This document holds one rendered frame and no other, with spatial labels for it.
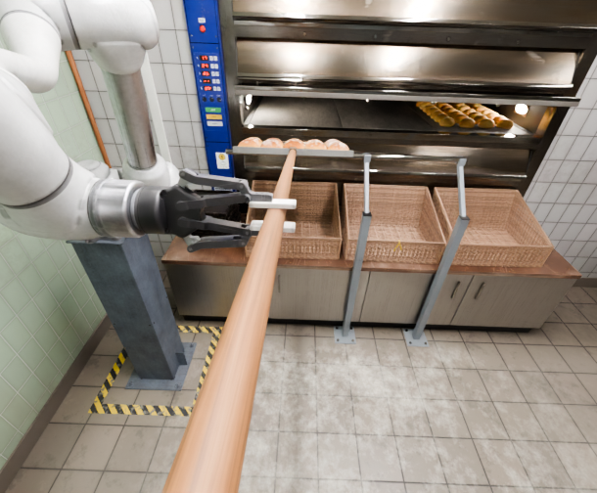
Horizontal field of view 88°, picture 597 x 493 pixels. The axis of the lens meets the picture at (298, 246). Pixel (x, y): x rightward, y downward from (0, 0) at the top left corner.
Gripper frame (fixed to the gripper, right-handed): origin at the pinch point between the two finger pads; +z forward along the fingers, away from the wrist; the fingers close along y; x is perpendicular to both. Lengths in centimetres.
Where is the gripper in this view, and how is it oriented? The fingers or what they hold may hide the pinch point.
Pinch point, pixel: (273, 214)
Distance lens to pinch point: 49.1
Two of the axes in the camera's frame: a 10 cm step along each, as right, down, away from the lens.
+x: -0.2, 3.9, -9.2
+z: 10.0, 0.4, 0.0
